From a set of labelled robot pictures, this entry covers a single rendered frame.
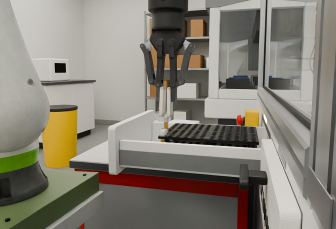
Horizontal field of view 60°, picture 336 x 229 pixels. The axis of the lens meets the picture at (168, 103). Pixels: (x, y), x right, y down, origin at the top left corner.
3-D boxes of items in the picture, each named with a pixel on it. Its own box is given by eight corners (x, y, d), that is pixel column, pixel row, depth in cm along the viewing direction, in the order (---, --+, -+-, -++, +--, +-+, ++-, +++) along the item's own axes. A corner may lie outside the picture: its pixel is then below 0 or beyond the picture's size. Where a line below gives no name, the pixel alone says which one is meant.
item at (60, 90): (6, 146, 404) (1, 57, 391) (62, 130, 512) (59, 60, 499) (48, 151, 381) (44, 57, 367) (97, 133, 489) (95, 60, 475)
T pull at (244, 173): (238, 191, 37) (239, 180, 37) (239, 171, 44) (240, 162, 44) (268, 194, 36) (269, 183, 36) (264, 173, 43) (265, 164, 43)
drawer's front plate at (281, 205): (275, 326, 27) (280, 211, 25) (259, 195, 54) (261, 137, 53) (295, 331, 26) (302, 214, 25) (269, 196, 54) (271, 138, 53)
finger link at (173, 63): (171, 40, 69) (177, 40, 69) (173, 87, 70) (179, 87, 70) (167, 38, 66) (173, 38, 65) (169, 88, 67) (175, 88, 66)
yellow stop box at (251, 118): (242, 132, 100) (243, 111, 99) (242, 128, 107) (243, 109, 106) (258, 133, 98) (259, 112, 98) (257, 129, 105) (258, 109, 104)
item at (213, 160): (119, 167, 66) (118, 140, 65) (153, 140, 91) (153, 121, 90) (312, 184, 56) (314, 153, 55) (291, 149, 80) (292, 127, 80)
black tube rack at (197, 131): (158, 163, 68) (158, 136, 67) (175, 144, 85) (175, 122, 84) (257, 171, 62) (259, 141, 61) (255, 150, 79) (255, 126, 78)
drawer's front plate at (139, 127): (108, 175, 65) (107, 126, 64) (149, 143, 93) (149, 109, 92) (115, 176, 64) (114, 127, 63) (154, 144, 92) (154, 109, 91)
